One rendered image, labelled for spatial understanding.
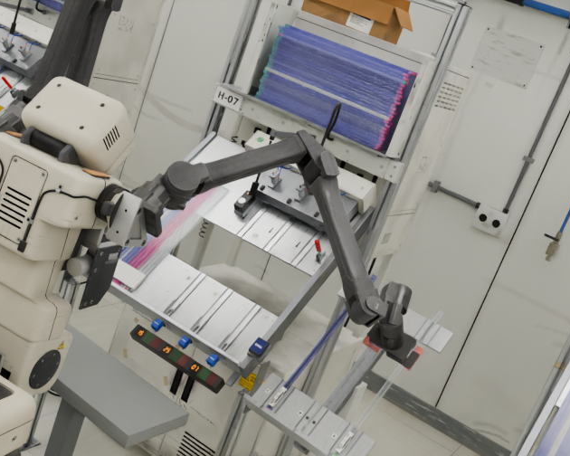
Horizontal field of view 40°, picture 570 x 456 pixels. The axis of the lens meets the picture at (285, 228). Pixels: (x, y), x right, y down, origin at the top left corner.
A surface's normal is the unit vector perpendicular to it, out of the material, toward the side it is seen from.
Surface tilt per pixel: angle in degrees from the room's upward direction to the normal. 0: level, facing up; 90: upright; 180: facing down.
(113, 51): 90
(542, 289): 90
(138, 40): 90
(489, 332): 90
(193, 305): 43
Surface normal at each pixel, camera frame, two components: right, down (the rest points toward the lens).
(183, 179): 0.40, -0.43
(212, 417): -0.48, 0.06
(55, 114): -0.06, -0.53
